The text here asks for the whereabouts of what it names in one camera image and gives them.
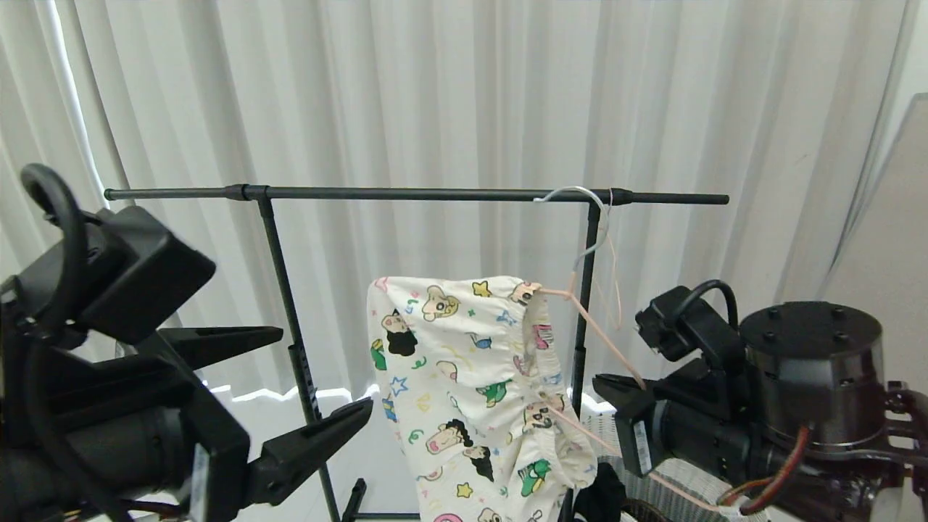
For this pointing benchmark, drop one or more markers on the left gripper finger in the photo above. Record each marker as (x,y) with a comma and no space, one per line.
(304,449)
(217,342)

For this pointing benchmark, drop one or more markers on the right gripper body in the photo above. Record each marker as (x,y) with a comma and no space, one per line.
(689,435)

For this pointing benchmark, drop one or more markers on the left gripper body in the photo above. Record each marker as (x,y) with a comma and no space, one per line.
(145,449)

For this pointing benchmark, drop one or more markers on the black garment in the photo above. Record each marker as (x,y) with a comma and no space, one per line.
(602,496)

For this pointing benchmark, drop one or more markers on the pink clothes hanger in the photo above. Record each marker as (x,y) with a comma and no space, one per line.
(613,239)
(609,343)

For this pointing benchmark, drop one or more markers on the cream printed garment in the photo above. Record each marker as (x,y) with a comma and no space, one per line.
(464,362)

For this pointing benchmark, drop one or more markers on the white laundry basket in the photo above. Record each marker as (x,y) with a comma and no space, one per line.
(598,435)

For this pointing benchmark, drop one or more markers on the black clothes rack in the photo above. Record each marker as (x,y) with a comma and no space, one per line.
(435,193)

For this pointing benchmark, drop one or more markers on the white curtain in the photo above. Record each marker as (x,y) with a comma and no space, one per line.
(435,109)

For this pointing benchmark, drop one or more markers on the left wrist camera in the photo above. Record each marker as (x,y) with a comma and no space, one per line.
(145,275)

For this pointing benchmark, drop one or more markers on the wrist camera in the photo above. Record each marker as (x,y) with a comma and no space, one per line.
(145,275)
(681,326)

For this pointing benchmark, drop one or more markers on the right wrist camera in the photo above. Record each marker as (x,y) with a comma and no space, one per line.
(681,326)

